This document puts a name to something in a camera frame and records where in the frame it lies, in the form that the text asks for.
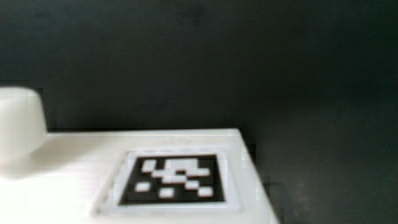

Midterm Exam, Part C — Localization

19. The white front drawer tray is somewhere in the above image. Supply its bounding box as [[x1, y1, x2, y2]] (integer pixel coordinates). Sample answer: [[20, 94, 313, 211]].
[[0, 87, 280, 224]]

